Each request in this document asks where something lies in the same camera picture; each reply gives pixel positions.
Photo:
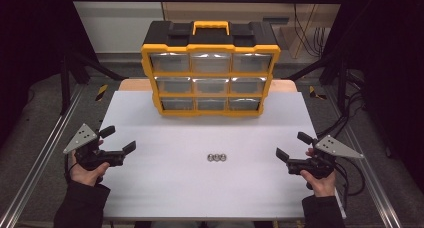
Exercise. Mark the person's right hand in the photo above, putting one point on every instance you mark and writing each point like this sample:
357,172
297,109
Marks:
321,186

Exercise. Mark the black curtain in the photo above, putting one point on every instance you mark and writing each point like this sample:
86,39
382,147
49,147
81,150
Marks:
26,38
393,54

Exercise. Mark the aluminium rail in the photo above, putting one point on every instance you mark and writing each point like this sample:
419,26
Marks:
377,188
50,139

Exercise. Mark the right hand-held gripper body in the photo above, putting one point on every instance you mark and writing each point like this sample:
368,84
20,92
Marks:
316,166

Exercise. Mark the light wooden cabinet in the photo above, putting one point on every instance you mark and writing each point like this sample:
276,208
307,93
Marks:
180,13

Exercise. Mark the yellow black storage organizer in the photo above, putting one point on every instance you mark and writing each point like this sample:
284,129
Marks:
253,34

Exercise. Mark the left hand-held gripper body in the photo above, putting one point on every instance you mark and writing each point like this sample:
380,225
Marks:
90,154

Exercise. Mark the white panel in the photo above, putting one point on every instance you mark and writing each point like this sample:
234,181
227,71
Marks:
116,28

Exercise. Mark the clear plastic drawer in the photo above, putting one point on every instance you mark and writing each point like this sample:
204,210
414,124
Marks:
210,63

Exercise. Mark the black metal stand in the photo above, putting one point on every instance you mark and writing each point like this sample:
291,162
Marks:
341,88
65,88

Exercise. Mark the person's left hand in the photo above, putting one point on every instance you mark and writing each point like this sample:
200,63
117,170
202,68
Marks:
86,176

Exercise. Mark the yellow black hazard tape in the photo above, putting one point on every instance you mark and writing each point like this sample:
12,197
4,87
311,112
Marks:
101,92
313,92

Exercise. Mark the light wooden board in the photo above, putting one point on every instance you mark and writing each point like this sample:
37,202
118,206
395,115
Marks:
133,85

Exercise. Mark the dark grey box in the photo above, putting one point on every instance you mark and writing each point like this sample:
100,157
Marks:
276,20

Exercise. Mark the set of clear organizer drawers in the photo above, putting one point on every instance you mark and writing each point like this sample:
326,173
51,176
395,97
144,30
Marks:
170,63

